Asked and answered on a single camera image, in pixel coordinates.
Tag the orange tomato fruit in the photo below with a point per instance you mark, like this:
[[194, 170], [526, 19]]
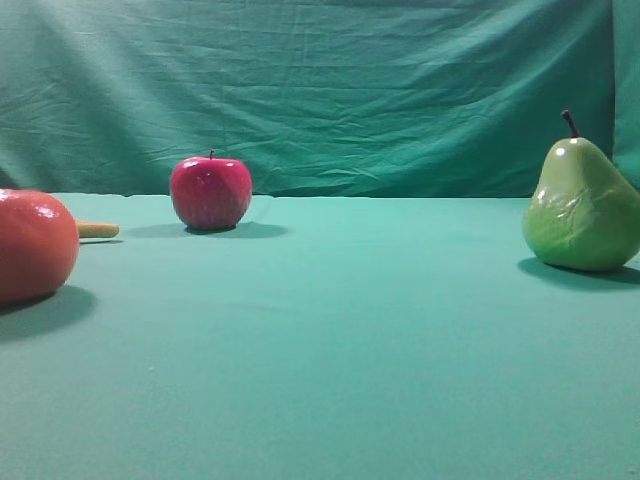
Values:
[[39, 244]]

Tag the green backdrop cloth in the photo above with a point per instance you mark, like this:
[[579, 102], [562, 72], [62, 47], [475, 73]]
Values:
[[335, 98]]

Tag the green table cloth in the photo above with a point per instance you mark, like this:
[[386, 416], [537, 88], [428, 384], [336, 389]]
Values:
[[323, 338]]

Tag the yellow banana tip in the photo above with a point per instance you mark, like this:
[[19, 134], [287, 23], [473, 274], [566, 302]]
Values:
[[97, 230]]

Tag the green pear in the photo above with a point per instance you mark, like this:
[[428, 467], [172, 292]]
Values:
[[583, 214]]

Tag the red apple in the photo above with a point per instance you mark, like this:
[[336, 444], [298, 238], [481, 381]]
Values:
[[210, 193]]

